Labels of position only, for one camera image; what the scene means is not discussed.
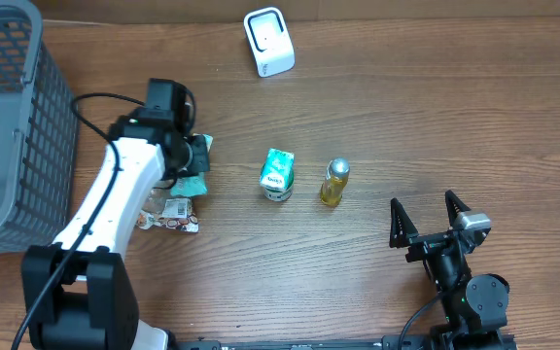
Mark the green lidded jar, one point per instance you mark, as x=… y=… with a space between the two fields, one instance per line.
x=277 y=175

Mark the grey plastic mesh basket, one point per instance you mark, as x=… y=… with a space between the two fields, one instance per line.
x=38 y=133

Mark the brown Pantree snack pouch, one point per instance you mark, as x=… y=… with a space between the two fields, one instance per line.
x=165 y=211

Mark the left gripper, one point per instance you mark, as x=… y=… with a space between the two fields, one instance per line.
x=201 y=159

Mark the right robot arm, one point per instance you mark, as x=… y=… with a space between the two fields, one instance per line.
x=475 y=306

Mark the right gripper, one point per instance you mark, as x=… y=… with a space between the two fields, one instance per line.
x=404 y=230

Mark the white barcode scanner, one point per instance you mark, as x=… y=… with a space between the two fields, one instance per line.
x=270 y=41

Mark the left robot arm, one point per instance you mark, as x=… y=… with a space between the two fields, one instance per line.
x=76 y=290

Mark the teal packet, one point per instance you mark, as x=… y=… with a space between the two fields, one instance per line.
x=191 y=186

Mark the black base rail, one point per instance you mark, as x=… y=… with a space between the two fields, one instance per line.
x=299 y=345

